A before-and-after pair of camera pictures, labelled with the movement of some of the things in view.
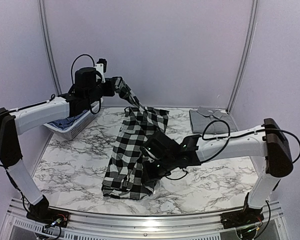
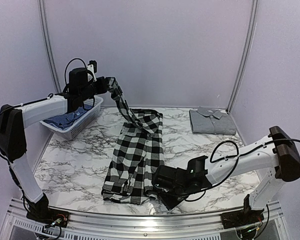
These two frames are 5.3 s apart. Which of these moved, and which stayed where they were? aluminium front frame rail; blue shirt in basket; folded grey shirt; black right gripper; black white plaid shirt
Moved: black right gripper; black white plaid shirt
Stayed: blue shirt in basket; aluminium front frame rail; folded grey shirt
